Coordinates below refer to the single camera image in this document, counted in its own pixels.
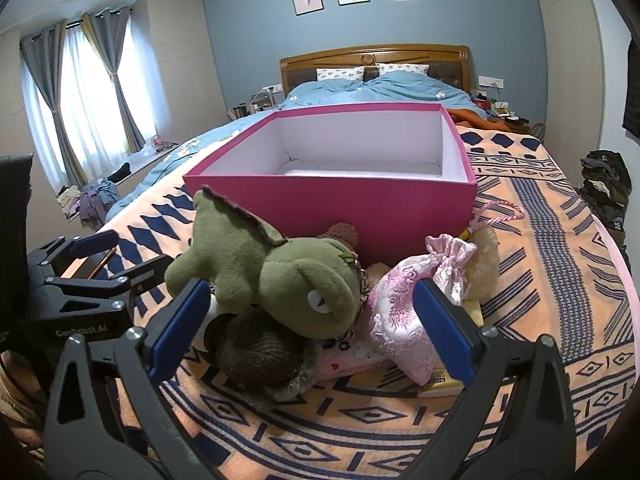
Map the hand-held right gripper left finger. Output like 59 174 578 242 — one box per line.
44 277 216 480

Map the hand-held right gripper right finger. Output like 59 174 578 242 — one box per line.
412 277 573 480

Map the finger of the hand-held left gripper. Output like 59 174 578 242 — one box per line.
42 254 173 312
27 230 120 273

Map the pink drawstring pouch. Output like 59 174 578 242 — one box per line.
367 200 526 383

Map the yellow tissue pack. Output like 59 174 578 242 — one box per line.
417 299 486 400

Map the pink knitted plush toy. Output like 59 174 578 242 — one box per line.
215 222 362 401

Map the beige plush toy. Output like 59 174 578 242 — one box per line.
460 227 501 302

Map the pink cardboard box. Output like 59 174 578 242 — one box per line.
182 102 478 266

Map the pile of clothes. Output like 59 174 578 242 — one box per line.
57 177 121 223

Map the orange patterned blanket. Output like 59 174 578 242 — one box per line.
0 125 640 480

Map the white sheer curtain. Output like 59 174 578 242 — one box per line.
30 15 151 186

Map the grey curtain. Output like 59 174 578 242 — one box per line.
20 20 88 188
82 6 161 153

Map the cluttered nightstand with bottles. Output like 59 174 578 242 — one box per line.
227 85 281 121

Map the blue duvet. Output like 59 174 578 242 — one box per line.
102 70 488 223

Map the white dotted pillow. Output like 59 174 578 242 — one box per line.
375 62 431 77
316 66 366 82

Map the wooden headboard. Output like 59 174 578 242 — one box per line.
279 44 473 98

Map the dark hanging garment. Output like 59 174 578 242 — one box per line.
622 40 640 136

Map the cluttered nightstand with cables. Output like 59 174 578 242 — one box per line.
472 87 546 136

